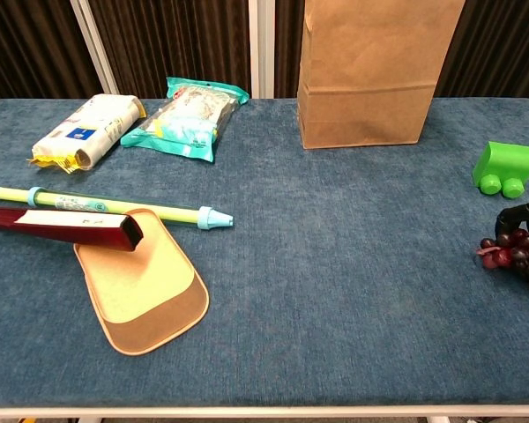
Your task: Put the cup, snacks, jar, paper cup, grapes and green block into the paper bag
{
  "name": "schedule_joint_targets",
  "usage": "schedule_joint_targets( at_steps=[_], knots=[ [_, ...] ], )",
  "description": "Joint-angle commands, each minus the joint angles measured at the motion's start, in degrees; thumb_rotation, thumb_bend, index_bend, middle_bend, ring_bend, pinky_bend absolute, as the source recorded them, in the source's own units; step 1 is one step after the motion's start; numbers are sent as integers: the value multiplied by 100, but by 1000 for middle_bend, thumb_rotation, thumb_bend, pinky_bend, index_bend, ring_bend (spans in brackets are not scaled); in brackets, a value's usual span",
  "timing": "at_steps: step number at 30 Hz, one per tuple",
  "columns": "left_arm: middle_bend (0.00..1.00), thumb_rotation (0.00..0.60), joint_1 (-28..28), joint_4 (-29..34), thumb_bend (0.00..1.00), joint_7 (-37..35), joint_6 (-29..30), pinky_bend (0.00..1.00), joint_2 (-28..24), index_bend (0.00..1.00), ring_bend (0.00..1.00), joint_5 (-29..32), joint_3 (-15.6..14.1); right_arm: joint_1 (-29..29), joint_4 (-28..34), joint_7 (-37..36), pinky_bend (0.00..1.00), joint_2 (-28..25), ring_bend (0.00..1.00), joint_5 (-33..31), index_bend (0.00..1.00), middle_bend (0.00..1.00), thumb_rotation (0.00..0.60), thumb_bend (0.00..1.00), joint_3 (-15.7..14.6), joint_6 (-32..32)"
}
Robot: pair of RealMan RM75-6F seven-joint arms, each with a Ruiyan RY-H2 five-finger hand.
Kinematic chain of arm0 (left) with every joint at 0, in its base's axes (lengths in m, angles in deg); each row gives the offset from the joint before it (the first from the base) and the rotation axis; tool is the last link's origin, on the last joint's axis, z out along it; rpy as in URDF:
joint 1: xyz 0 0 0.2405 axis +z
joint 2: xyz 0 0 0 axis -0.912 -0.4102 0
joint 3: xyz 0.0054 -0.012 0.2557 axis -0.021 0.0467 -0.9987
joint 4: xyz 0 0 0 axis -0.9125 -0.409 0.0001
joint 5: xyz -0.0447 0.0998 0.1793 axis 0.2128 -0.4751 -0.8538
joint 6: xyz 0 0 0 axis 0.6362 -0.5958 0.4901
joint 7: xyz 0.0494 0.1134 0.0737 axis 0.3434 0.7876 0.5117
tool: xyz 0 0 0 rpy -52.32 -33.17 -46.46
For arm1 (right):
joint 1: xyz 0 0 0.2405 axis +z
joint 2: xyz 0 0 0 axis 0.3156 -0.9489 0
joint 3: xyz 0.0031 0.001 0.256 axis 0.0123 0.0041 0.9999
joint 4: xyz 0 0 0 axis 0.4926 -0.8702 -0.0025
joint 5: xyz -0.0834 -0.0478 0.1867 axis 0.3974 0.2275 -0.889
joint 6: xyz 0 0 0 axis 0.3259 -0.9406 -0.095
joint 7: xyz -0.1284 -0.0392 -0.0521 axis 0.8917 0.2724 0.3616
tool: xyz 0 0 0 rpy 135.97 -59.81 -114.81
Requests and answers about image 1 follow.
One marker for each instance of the blue fabric table mat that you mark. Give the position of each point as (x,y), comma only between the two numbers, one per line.
(291,308)

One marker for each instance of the tan brown pad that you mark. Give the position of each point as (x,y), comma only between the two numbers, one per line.
(145,291)

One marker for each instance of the long dark red box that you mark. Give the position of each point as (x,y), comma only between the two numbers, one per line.
(61,227)

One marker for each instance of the teal clear snack packet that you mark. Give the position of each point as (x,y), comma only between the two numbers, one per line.
(185,123)

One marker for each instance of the white yellow-ended food packet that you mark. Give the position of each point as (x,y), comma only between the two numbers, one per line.
(88,130)

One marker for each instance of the dark brown pleated curtain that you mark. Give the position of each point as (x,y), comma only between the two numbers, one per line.
(26,44)
(181,39)
(502,44)
(288,44)

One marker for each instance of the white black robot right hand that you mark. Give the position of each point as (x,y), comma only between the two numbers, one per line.
(518,218)

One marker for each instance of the teal green toy pump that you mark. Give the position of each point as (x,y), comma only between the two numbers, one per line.
(114,206)

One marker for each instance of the purple grape bunch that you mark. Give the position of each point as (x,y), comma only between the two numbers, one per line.
(509,255)

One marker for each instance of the white partition post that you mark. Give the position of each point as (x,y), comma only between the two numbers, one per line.
(92,44)
(261,44)

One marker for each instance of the brown paper bag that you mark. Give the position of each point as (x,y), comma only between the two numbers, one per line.
(366,66)

